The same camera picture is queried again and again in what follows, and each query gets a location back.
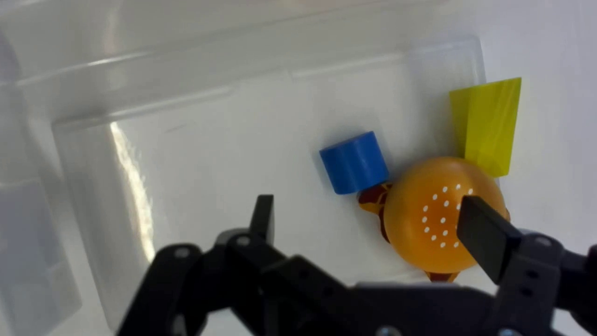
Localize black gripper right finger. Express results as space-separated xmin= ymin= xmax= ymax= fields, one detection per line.
xmin=456 ymin=193 xmax=597 ymax=336

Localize orange toy burger bun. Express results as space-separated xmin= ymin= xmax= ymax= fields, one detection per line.
xmin=379 ymin=154 xmax=514 ymax=276

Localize yellow rectangular wooden block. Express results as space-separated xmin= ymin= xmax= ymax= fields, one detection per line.
xmin=448 ymin=76 xmax=525 ymax=179

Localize short blue cylinder block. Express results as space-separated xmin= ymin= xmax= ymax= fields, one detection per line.
xmin=318 ymin=128 xmax=392 ymax=195

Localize clear plastic storage bin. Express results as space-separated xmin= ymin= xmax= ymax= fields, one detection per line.
xmin=0 ymin=0 xmax=597 ymax=336

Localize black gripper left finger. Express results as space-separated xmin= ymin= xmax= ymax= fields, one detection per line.
xmin=118 ymin=192 xmax=357 ymax=336

